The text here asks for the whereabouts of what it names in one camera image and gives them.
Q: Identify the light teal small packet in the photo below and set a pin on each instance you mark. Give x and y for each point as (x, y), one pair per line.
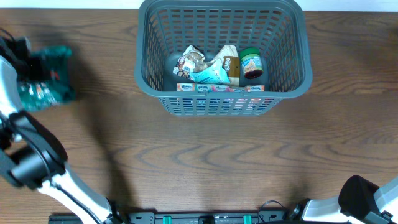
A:
(214, 74)

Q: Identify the green lid jar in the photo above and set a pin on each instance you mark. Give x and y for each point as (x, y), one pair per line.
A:
(251, 63)

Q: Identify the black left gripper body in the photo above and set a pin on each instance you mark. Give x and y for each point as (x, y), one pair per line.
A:
(35, 69)

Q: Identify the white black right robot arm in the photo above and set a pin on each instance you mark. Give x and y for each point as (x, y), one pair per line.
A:
(359, 201)

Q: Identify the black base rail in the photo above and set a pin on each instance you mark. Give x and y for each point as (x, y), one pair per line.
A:
(263, 216)

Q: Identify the green Nescafe coffee bag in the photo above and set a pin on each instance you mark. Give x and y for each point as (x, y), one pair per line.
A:
(48, 82)

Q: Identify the blue Kleenex tissue multipack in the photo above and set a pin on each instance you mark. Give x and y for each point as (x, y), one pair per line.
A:
(206, 88)

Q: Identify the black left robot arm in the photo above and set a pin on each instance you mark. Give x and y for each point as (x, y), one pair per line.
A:
(32, 156)

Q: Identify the grey plastic laundry basket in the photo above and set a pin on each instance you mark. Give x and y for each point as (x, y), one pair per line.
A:
(276, 28)

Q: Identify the beige snack pouch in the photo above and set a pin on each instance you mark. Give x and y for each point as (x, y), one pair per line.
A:
(193, 61)

